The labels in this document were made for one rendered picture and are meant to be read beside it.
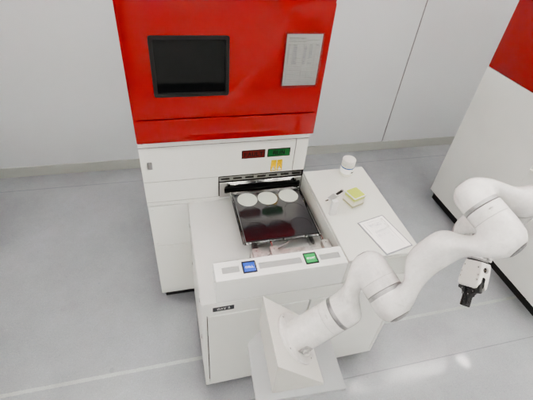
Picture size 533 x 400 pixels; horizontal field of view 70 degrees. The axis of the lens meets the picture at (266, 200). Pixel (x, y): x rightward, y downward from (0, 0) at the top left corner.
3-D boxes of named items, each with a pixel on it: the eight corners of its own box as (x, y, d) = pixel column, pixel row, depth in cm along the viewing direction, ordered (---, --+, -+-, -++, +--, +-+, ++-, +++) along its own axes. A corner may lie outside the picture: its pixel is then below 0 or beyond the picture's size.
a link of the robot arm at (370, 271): (339, 332, 122) (404, 294, 114) (312, 280, 130) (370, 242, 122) (351, 328, 132) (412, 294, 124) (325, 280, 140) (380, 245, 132)
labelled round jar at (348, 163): (337, 170, 206) (340, 155, 200) (349, 168, 208) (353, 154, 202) (342, 178, 201) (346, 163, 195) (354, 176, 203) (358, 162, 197)
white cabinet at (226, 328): (193, 296, 252) (186, 204, 199) (330, 275, 274) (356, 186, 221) (205, 394, 206) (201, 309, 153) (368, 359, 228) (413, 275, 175)
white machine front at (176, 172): (147, 204, 195) (136, 136, 169) (298, 189, 214) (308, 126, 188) (147, 208, 193) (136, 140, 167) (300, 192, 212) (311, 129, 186)
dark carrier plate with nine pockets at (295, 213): (232, 193, 196) (232, 192, 195) (296, 187, 204) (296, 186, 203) (246, 242, 171) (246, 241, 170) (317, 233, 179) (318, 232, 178)
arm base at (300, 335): (317, 371, 134) (361, 347, 128) (284, 356, 123) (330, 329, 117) (304, 323, 148) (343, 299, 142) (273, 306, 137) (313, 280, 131)
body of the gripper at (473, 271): (498, 263, 137) (488, 294, 136) (477, 259, 147) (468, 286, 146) (481, 257, 136) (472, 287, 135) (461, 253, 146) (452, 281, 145)
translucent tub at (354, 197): (341, 201, 187) (344, 190, 182) (353, 196, 190) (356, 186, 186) (351, 209, 182) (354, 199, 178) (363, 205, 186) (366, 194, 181)
